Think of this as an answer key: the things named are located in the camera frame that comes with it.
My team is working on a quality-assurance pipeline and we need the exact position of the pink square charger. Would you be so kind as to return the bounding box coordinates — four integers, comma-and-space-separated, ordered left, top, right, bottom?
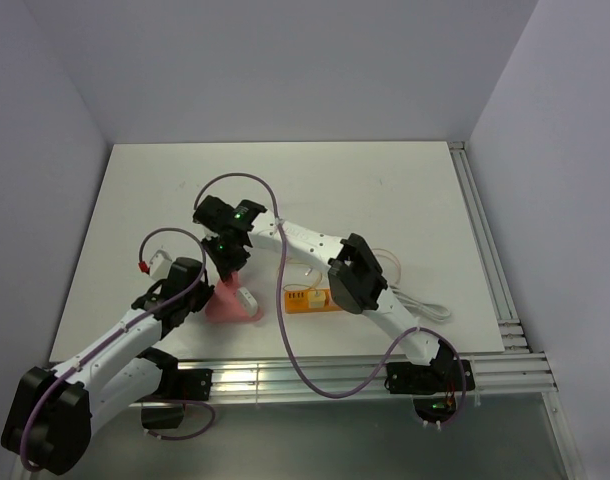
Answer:
223, 272, 241, 292

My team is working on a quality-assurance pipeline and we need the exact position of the pink triangular power strip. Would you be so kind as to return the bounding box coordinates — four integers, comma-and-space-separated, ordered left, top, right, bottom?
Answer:
205, 280, 263, 324

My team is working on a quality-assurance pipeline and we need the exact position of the white square charger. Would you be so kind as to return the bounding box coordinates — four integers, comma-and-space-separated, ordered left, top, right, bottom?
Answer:
236, 287, 259, 317

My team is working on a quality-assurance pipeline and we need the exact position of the orange power strip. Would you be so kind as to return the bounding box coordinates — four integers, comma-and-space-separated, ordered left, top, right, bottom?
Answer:
284, 288, 341, 314

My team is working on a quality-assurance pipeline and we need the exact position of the yellow cable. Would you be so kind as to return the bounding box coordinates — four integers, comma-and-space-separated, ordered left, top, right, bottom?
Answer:
279, 259, 326, 296

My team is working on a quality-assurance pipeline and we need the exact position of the yellow plug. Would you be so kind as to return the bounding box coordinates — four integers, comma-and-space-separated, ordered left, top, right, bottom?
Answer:
307, 290, 327, 309

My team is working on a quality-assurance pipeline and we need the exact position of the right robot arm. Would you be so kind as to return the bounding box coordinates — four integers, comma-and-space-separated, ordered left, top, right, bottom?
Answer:
193, 195, 455, 390

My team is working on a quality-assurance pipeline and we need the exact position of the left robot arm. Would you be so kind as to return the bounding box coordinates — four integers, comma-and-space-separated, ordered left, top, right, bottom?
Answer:
1, 257, 214, 475

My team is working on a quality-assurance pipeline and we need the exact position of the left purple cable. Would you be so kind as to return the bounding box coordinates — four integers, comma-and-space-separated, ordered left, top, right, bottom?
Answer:
20, 227, 217, 473

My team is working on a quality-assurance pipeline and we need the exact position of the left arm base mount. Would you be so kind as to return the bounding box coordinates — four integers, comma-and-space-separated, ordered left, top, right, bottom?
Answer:
140, 369, 216, 441

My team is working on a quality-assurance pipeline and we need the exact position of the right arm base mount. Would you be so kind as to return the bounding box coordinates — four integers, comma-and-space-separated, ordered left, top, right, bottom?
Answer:
384, 345, 476, 429

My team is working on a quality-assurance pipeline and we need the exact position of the aluminium rail frame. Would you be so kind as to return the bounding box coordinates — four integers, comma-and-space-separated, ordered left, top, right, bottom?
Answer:
9, 140, 586, 480

